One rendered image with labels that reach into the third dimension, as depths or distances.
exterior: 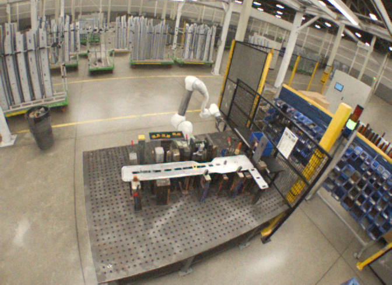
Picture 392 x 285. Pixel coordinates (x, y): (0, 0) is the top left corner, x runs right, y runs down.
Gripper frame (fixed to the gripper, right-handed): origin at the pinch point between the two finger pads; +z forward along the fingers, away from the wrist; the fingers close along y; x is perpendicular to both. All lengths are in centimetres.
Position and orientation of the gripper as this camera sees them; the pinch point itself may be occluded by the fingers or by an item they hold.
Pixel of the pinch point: (223, 129)
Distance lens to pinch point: 273.0
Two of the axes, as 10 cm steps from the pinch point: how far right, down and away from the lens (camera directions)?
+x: 5.5, 0.4, 8.4
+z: 3.5, 9.0, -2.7
